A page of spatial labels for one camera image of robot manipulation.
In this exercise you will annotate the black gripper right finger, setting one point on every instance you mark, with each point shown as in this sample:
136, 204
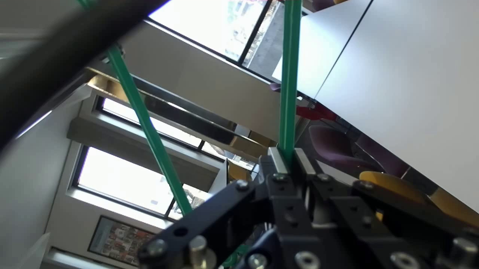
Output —
380, 225

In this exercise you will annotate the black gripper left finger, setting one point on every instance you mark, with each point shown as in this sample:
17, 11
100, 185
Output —
226, 225

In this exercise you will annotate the green plastic clothes hanger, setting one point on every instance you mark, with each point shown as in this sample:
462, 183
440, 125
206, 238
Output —
291, 75

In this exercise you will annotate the yellow chair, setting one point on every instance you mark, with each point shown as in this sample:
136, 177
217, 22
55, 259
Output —
399, 188

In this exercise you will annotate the purple chair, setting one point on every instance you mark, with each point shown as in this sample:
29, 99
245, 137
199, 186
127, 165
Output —
339, 150

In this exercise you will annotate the wide tall window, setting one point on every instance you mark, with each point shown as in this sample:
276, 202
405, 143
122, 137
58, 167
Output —
121, 185

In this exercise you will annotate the red chair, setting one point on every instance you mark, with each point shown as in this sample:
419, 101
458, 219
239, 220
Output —
320, 113

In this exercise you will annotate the narrow tall window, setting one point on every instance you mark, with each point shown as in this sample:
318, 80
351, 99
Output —
121, 111

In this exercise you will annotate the white table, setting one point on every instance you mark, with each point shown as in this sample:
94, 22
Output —
330, 40

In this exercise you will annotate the tall window with balcony view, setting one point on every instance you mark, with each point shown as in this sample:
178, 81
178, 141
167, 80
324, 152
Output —
211, 25

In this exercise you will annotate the framed wall picture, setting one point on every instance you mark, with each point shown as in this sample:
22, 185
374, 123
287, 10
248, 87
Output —
118, 241

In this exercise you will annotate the metal clothes rail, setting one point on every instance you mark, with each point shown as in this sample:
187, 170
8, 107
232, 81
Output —
55, 60

